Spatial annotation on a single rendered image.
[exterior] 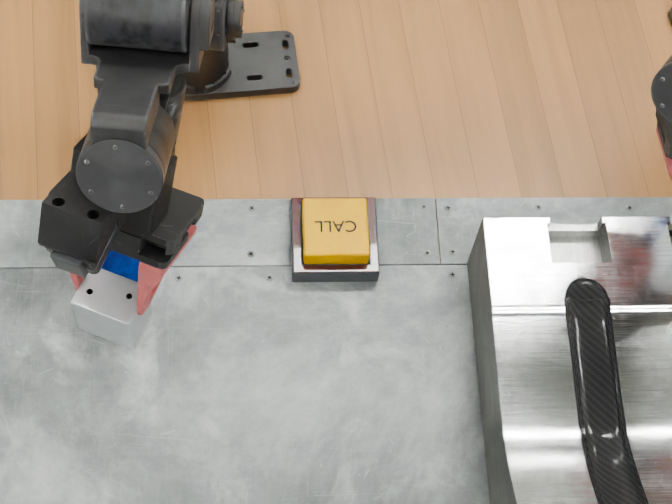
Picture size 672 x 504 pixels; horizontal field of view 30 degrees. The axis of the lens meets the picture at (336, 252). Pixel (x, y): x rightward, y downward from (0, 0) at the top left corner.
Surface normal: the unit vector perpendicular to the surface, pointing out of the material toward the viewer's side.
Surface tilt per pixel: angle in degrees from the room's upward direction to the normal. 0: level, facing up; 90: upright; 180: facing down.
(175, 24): 56
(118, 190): 63
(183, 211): 28
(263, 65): 0
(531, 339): 3
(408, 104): 0
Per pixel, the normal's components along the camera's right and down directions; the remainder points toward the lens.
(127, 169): -0.04, 0.58
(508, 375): 0.06, -0.40
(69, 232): -0.28, 0.52
